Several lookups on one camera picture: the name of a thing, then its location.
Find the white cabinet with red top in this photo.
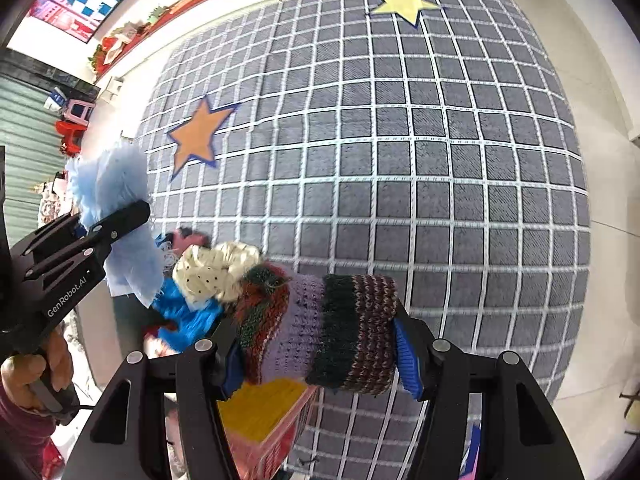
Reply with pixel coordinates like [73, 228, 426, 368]
[90, 0, 312, 87]

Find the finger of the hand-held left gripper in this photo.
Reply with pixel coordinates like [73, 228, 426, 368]
[11, 199, 152, 282]

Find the striped purple green knit hat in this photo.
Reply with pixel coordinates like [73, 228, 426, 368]
[235, 262, 402, 395]

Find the light blue fluffy cloth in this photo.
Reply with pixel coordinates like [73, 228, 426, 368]
[65, 147, 168, 309]

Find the red flower decoration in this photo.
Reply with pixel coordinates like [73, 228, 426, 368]
[89, 24, 147, 75]

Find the person's left hand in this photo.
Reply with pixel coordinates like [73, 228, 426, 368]
[0, 332, 76, 412]

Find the red plastic stool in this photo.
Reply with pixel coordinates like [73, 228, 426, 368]
[54, 119, 87, 155]

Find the person's left forearm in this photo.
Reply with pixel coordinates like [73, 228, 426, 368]
[0, 392, 66, 480]

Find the small white stool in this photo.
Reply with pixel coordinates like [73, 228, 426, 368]
[101, 76, 127, 107]

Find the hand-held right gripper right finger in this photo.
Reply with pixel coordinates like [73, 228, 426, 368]
[391, 304, 587, 480]

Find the pink plastic stool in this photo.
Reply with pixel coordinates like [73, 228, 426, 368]
[64, 99, 94, 124]

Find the grey checked star rug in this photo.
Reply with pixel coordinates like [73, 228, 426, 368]
[134, 0, 594, 480]

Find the navy pink knit hat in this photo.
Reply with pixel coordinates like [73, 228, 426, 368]
[155, 227, 211, 262]

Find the pink yellow tissue box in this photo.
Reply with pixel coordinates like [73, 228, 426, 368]
[218, 377, 318, 480]

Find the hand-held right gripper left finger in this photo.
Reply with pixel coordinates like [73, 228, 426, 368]
[65, 316, 248, 480]

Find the cream polka dot scrunchie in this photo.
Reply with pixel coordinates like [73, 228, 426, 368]
[172, 241, 264, 307]

